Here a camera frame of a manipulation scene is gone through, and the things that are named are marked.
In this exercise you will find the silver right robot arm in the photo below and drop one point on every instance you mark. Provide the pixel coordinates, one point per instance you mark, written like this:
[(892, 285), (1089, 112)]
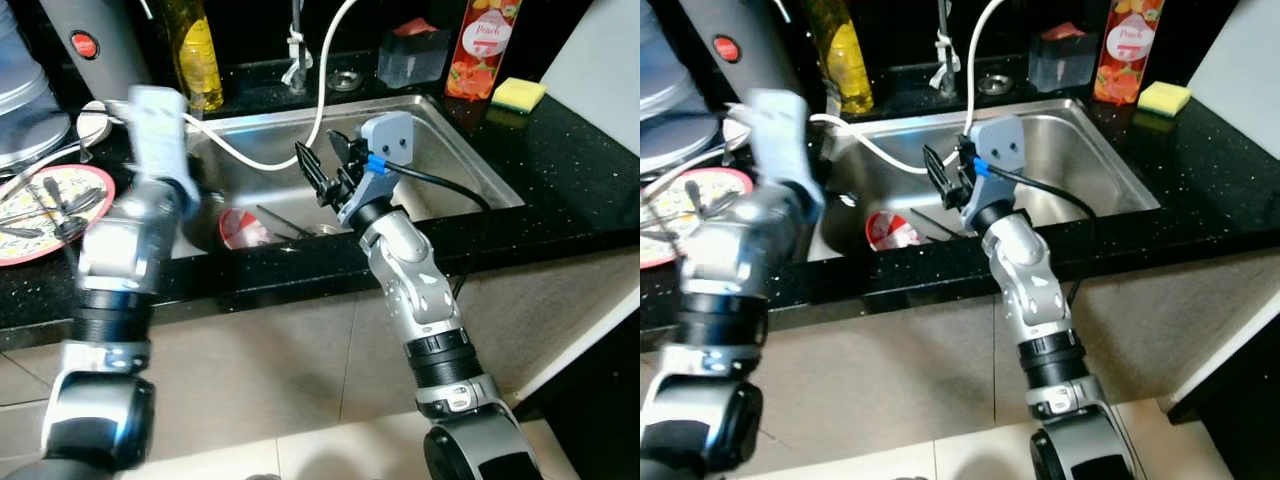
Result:
[(415, 285), (1035, 285)]

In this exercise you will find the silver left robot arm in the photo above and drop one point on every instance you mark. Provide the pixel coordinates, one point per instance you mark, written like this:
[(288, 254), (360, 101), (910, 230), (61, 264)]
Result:
[(735, 255), (110, 250)]

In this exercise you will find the metal utensil in sink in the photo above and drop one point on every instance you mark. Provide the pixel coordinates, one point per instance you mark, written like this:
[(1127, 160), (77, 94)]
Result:
[(282, 224), (932, 225)]

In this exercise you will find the round metal counter hole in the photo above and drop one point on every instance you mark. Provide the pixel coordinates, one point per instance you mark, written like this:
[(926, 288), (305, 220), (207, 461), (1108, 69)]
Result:
[(995, 84), (345, 80)]

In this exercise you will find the red bowl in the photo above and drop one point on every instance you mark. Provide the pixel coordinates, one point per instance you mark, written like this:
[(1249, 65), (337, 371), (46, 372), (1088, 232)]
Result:
[(885, 232), (238, 230)]

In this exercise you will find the metal faucet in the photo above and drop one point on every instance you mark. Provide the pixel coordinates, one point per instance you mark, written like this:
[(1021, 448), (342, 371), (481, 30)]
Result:
[(946, 45), (296, 45)]

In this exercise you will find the stainless steel sink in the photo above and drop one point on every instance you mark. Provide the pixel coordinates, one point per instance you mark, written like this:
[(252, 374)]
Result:
[(1090, 155), (450, 150)]

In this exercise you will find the clear box with red lid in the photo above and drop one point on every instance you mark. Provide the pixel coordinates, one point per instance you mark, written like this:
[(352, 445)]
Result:
[(1062, 60), (412, 55)]

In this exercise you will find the yellow dish soap bottle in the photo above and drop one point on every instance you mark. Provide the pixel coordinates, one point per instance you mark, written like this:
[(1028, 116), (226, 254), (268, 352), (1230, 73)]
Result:
[(197, 55), (845, 60)]

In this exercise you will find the peach soap bottle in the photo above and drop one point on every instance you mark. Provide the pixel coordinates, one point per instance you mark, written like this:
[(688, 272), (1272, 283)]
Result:
[(1128, 50), (480, 50)]

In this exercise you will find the yellow sponge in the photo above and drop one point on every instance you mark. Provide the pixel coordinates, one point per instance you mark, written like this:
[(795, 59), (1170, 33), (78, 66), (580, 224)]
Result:
[(518, 93), (1164, 97)]

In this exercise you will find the floral plate with pink rim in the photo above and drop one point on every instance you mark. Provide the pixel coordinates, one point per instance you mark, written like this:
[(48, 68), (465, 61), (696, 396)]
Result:
[(85, 190), (730, 185)]

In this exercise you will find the grey appliance with red button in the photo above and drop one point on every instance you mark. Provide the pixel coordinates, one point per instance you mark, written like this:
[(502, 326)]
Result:
[(105, 40), (745, 35)]

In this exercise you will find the metal spoon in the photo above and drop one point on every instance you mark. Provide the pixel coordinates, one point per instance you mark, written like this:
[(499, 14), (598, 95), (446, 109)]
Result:
[(58, 200), (695, 198)]

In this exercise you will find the metal fork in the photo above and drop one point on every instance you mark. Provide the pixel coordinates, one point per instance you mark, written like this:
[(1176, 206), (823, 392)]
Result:
[(40, 208), (670, 222)]

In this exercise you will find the large steel pot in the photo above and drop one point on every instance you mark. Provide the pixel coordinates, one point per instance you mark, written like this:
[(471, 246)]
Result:
[(670, 95), (25, 90)]

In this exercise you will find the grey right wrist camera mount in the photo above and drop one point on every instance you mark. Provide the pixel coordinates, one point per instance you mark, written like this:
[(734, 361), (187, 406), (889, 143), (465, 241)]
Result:
[(1000, 150), (388, 140)]

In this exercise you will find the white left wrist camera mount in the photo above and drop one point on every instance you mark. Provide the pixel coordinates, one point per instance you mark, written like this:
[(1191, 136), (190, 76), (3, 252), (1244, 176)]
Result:
[(158, 135), (785, 140)]

